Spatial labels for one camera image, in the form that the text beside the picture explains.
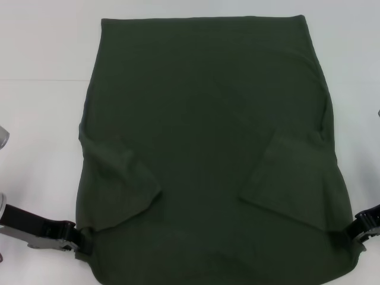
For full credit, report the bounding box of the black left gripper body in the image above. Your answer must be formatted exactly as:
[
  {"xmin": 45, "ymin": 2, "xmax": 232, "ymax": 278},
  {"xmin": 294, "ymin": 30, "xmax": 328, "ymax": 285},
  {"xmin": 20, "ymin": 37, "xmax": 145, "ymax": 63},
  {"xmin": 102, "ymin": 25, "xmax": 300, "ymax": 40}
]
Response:
[{"xmin": 0, "ymin": 203, "xmax": 77, "ymax": 254}]

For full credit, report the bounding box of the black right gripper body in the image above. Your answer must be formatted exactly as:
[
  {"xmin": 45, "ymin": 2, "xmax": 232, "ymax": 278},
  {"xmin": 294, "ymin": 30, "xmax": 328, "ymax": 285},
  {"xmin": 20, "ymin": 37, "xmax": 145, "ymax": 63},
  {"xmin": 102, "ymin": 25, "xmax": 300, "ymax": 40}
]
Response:
[{"xmin": 355, "ymin": 202, "xmax": 380, "ymax": 243}]

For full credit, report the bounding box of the dark green shirt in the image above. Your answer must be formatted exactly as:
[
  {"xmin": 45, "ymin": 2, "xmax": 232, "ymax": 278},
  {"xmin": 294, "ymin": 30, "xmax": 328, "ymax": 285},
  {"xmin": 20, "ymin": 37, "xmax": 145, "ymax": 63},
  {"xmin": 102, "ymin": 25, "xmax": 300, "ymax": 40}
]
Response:
[{"xmin": 72, "ymin": 14, "xmax": 368, "ymax": 285}]

